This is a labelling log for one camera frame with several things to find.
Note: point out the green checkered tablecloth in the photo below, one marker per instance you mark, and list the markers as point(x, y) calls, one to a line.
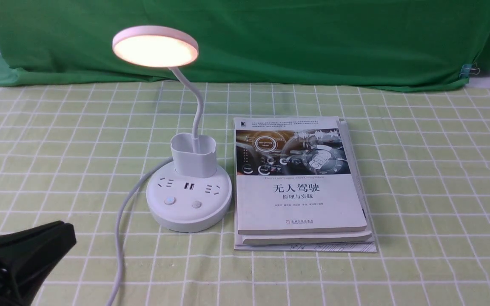
point(73, 152)

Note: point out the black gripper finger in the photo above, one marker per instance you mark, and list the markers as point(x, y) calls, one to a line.
point(28, 257)

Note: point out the green backdrop cloth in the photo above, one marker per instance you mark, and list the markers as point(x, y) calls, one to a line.
point(394, 45)

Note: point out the teal binder clip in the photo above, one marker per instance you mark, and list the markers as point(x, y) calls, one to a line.
point(469, 70)

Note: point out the white desk lamp with sockets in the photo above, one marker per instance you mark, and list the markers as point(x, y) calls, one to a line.
point(191, 192)

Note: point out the bottom thin booklet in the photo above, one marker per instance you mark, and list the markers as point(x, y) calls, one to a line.
point(355, 247)

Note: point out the top book with car cover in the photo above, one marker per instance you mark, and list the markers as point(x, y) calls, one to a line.
point(300, 199)

